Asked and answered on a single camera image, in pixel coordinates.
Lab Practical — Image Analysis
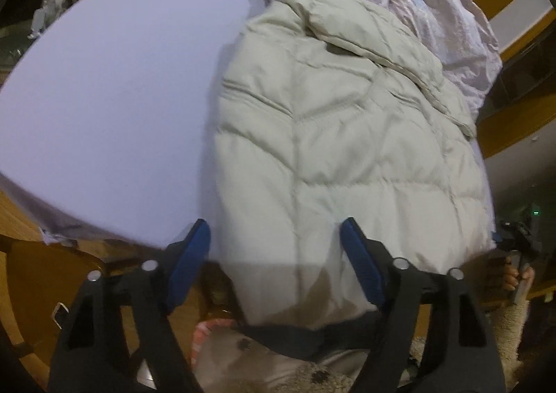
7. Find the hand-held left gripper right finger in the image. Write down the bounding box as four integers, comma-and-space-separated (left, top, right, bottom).
339, 217, 507, 393

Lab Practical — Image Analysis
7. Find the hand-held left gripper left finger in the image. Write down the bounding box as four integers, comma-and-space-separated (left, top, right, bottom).
50, 218, 212, 393

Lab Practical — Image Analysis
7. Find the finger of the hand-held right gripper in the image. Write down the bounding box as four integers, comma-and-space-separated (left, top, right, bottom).
493, 221, 528, 254

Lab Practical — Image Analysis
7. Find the cream puffer jacket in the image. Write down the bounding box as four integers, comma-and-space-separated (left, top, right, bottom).
204, 0, 496, 328

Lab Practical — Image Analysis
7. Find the person's right hand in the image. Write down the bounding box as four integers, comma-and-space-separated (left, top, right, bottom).
501, 265, 535, 292

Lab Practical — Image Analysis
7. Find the pink striped cloth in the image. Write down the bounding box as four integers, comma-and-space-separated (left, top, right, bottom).
192, 317, 236, 360

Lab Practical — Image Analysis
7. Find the beige shaggy rug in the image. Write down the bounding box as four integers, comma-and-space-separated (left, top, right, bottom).
408, 301, 531, 393

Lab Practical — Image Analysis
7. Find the grey spotted cloth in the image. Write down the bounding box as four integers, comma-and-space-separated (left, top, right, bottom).
195, 318, 418, 393

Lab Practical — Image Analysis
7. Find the pink printed duvet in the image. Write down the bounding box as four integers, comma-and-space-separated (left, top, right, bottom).
141, 0, 505, 124

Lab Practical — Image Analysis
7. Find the white toy figure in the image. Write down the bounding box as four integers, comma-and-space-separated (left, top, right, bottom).
27, 0, 68, 40

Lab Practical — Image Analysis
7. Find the wooden bed frame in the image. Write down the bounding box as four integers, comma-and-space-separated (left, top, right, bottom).
0, 233, 237, 376

